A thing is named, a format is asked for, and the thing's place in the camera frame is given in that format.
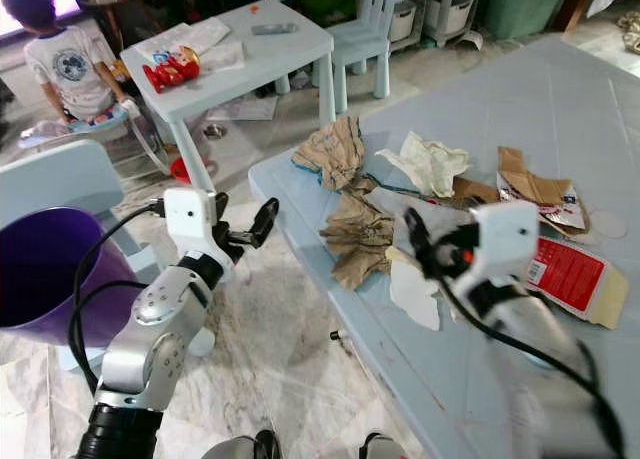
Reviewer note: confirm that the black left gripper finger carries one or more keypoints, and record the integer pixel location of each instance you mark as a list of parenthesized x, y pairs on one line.
[(266, 219), (223, 209)]

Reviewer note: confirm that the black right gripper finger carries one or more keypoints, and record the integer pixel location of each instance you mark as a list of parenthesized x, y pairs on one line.
[(426, 244)]

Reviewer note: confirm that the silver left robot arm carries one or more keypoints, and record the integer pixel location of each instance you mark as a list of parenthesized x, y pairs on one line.
[(155, 329)]

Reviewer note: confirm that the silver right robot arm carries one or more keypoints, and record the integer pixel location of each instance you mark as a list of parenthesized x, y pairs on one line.
[(540, 339)]

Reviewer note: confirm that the purple plastic rubbish bin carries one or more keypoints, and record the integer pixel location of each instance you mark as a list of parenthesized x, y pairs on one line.
[(40, 279)]

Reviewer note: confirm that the green plastic bin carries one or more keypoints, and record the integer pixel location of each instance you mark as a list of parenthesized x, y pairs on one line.
[(520, 4)]

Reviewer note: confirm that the grey paper sheet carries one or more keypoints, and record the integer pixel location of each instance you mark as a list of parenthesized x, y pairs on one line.
[(390, 207)]

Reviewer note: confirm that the red plastic bowl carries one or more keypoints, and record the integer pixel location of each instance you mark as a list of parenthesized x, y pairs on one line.
[(180, 169)]

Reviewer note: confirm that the small brown cardboard scrap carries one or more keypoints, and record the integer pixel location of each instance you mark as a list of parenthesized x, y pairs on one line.
[(475, 189)]

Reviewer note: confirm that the brown crumpled paper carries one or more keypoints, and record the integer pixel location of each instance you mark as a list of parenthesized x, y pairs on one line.
[(360, 239)]

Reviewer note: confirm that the white crumpled paper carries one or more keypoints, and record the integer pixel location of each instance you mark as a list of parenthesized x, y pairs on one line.
[(425, 164)]

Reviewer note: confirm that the torn brown cardboard box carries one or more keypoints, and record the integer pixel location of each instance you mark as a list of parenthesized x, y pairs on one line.
[(530, 184)]

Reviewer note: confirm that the red carton box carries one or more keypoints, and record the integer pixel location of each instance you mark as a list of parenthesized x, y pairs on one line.
[(565, 274)]

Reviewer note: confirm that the red toy figure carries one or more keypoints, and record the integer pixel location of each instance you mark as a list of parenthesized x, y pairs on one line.
[(172, 71)]

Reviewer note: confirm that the light blue kids table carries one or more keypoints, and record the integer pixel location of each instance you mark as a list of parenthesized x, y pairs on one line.
[(270, 54)]

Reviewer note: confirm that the white printed paper sheets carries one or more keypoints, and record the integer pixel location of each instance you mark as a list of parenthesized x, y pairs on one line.
[(205, 34)]

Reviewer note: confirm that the pale blue folding table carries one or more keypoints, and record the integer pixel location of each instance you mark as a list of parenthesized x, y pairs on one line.
[(540, 89)]

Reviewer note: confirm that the grey remote control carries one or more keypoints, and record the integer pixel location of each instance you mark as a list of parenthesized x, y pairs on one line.
[(275, 29)]

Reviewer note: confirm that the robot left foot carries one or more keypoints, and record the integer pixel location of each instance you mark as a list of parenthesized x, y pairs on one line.
[(250, 447)]

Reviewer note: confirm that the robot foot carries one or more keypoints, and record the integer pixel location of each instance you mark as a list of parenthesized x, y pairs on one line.
[(250, 447), (380, 449)]

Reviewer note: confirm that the child in white shirt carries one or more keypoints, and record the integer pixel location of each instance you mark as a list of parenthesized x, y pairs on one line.
[(75, 64)]

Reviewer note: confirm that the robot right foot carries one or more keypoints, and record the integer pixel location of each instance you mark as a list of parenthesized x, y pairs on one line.
[(380, 449)]

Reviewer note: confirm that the white storage drawers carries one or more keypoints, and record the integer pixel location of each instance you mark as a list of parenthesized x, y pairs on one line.
[(445, 9)]

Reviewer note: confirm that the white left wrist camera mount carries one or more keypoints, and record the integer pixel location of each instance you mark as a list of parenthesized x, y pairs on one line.
[(190, 219)]

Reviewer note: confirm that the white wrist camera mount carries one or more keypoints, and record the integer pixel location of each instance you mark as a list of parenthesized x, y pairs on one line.
[(505, 234), (190, 219)]

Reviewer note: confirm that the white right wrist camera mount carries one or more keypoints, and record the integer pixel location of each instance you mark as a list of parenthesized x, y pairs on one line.
[(505, 234)]

